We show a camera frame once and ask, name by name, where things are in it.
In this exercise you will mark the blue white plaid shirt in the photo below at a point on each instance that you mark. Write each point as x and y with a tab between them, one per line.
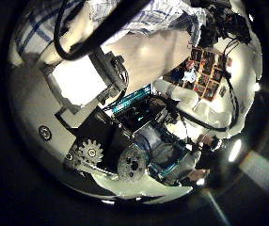
159	15

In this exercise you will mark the wooden cubby shelf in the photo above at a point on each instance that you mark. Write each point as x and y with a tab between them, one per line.
205	72

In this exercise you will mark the teal lit screen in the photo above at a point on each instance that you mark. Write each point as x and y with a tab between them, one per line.
131	100

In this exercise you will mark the person in light blue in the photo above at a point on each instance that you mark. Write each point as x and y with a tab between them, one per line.
189	75

